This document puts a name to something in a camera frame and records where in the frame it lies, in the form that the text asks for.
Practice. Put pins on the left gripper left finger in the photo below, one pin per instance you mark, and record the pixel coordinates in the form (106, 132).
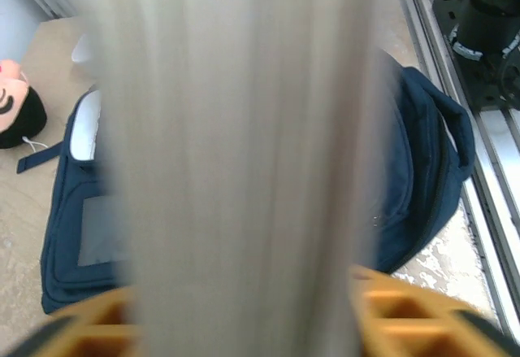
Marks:
(93, 332)

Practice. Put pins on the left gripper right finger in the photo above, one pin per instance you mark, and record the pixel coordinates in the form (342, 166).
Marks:
(406, 320)

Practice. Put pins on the navy blue student backpack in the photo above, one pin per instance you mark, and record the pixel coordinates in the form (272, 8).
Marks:
(422, 162)

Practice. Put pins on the brown hardcover book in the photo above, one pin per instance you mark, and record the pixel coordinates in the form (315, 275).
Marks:
(243, 149)

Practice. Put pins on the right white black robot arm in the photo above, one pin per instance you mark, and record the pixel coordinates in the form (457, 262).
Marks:
(487, 15)

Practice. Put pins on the plush doll with pink shirt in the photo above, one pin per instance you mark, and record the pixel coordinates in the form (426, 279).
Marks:
(20, 109)

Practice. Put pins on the aluminium frame rail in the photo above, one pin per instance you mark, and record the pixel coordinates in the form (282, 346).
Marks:
(483, 162)

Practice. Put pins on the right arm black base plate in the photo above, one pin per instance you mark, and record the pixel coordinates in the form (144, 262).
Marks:
(447, 15)

